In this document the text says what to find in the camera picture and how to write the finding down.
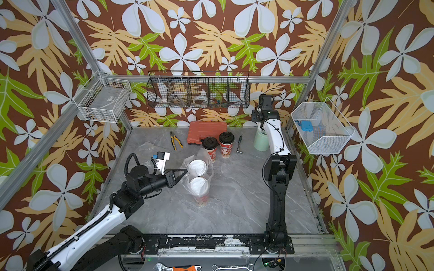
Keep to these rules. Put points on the black screwdriver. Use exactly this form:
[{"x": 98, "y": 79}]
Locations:
[{"x": 239, "y": 145}]

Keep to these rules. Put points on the blue object in basket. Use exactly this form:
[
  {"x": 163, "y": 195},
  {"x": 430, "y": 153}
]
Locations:
[{"x": 305, "y": 125}]

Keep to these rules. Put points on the red plastic tool case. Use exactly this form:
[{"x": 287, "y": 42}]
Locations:
[{"x": 199, "y": 130}]

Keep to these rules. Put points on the white lid red cup front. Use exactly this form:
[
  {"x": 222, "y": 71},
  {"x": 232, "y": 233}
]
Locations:
[{"x": 198, "y": 167}]

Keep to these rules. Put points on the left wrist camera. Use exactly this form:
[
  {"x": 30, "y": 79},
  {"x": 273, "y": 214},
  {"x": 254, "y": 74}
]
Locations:
[{"x": 159, "y": 161}]

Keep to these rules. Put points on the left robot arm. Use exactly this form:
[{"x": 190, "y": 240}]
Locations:
[{"x": 64, "y": 256}]

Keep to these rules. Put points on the black mounting rail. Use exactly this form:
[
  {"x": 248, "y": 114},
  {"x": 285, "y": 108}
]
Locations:
[{"x": 220, "y": 244}]

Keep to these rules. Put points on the green straw holder cup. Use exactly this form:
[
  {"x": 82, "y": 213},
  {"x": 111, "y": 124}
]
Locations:
[{"x": 261, "y": 141}]

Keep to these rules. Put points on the white wire basket left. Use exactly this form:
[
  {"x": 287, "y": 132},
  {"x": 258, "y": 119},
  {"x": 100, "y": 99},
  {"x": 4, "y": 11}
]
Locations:
[{"x": 103, "y": 98}]

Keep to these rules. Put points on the black lid red cup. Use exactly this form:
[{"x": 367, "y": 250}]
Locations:
[
  {"x": 210, "y": 144},
  {"x": 226, "y": 140}
]

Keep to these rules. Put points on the black lid red cup left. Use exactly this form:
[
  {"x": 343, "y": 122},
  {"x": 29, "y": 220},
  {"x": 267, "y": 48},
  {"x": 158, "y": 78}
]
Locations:
[{"x": 210, "y": 144}]

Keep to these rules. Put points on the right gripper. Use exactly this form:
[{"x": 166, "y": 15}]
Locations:
[{"x": 265, "y": 101}]

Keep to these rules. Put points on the yellow black pliers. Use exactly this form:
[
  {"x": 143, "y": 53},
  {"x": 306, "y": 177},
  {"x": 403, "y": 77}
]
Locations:
[{"x": 175, "y": 142}]

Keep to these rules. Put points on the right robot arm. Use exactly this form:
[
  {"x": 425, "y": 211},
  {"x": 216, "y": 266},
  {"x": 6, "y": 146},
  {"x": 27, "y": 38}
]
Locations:
[{"x": 277, "y": 172}]

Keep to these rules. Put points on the black wire basket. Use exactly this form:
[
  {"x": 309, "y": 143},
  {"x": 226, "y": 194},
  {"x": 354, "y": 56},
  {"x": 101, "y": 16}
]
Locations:
[{"x": 200, "y": 89}]

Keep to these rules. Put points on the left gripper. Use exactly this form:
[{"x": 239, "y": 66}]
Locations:
[{"x": 170, "y": 178}]

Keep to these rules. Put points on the silver spanner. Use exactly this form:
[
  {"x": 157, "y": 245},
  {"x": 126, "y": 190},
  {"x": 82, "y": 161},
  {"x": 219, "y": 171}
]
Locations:
[{"x": 248, "y": 267}]

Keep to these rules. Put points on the clear plastic carrier bag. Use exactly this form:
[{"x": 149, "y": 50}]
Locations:
[{"x": 203, "y": 155}]

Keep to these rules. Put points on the white mesh basket right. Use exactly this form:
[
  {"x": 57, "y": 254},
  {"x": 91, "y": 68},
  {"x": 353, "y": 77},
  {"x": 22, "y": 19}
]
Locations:
[{"x": 332, "y": 131}]

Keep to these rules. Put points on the orange adjustable wrench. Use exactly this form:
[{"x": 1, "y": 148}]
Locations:
[{"x": 162, "y": 267}]

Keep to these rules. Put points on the black lid red cup right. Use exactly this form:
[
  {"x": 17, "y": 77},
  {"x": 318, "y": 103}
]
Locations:
[{"x": 226, "y": 140}]

